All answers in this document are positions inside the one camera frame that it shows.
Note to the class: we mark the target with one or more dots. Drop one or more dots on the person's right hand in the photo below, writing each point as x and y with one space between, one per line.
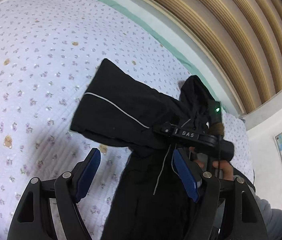
223 165

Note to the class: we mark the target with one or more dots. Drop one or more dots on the green bed sheet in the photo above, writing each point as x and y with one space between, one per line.
173 38

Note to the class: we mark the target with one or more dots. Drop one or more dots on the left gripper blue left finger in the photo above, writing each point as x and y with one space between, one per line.
83 174

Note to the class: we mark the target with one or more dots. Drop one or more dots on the black garment with white piping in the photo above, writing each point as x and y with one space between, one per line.
150 201

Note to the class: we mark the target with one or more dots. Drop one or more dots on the grey sleeved right forearm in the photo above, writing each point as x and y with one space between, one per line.
271 217

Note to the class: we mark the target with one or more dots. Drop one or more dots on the wooden slatted headboard panel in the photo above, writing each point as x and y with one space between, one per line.
242 39

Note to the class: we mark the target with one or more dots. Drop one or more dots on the white floral quilt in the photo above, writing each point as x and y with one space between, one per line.
49 52

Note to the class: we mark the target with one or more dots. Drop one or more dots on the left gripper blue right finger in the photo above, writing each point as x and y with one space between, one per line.
188 174

